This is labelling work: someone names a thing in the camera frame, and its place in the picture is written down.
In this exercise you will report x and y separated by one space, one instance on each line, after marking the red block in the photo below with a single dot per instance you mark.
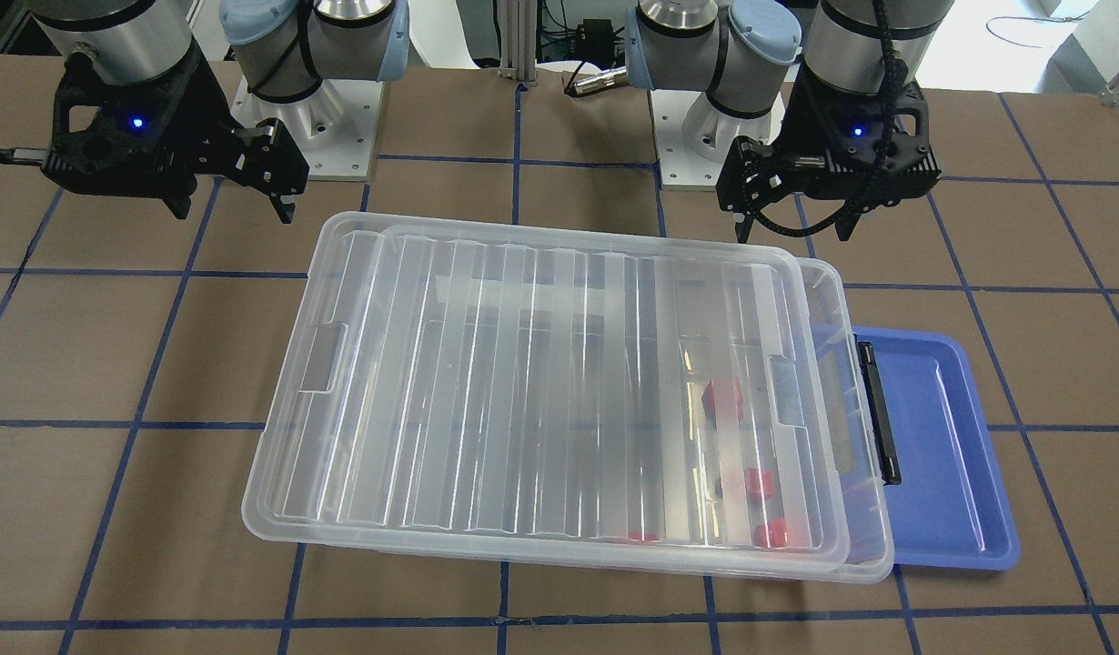
772 534
756 486
715 402

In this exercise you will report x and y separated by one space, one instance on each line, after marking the aluminium frame post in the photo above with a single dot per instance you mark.
518 36

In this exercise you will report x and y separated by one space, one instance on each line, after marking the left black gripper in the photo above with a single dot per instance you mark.
812 123

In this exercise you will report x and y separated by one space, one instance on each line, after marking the black box latch handle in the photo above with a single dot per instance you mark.
887 452

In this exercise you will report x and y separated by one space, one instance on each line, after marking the blue plastic tray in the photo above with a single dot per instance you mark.
951 509

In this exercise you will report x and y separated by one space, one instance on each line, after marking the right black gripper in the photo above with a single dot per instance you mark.
198 116

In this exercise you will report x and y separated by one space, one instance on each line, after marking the clear plastic box lid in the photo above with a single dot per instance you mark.
311 455

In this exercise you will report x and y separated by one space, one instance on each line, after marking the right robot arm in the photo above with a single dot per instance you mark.
286 48

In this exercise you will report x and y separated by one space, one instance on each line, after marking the clear plastic storage box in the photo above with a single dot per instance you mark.
851 409

